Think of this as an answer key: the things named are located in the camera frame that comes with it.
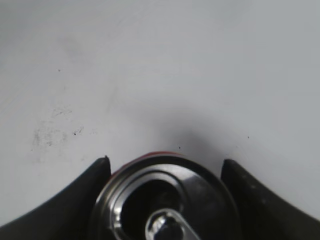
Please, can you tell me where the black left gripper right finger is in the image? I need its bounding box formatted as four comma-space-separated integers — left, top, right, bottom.
220, 159, 320, 240

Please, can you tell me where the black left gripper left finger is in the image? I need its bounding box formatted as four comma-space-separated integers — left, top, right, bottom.
0, 156, 111, 240

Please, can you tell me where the red cola can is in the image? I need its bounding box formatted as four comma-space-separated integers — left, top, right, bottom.
87, 152, 242, 240

